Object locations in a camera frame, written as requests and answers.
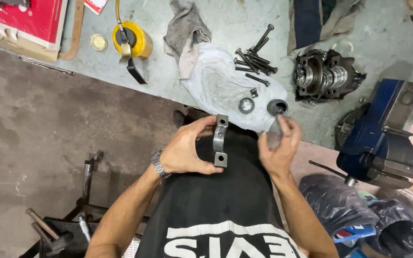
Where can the person's left hand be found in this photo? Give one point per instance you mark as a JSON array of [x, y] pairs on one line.
[[181, 154]]

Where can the person's right hand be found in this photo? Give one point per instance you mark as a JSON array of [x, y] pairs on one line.
[[281, 156]]

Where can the grey metal bearing cap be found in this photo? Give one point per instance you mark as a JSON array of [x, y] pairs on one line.
[[219, 138]]

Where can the silver metal wristwatch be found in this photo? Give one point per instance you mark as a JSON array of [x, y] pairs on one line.
[[160, 165]]

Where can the small black round container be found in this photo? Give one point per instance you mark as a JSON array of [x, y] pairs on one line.
[[276, 106]]

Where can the round grey tin lid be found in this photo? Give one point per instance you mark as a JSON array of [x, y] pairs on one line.
[[246, 105]]

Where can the person's black printed shirt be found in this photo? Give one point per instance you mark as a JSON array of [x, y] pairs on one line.
[[213, 208]]

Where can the black plastic garbage bag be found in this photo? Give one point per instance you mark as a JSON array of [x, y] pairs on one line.
[[396, 229], [332, 200]]

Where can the small black nut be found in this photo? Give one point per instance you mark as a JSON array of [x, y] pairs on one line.
[[253, 92]]

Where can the white plastic bag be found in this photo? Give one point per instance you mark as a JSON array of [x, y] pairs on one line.
[[217, 86]]

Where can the engine block with crankshaft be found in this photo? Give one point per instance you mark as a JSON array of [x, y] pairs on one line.
[[323, 76]]

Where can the blue bench vise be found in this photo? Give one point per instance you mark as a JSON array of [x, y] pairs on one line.
[[378, 143]]

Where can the pile of black bolts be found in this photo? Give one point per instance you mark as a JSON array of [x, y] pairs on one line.
[[256, 61]]

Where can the blue packet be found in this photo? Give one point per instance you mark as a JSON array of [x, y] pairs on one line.
[[357, 233]]

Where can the grey cloth rag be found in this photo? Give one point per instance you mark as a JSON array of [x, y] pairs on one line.
[[185, 32]]

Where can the yellow oil can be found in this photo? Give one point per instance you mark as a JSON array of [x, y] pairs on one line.
[[138, 39]]

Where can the black metal stand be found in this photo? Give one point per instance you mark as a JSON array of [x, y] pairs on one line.
[[70, 233]]

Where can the dark blue and beige cloth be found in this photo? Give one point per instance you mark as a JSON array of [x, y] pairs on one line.
[[310, 21]]

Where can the small cream jar lid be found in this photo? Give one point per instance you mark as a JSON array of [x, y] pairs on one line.
[[98, 42]]

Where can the brown curved gasket strip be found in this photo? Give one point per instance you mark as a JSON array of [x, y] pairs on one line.
[[78, 28]]

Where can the red and white paper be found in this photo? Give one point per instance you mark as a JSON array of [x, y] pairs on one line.
[[95, 5]]

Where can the red cardboard box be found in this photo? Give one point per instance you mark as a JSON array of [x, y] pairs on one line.
[[16, 18]]

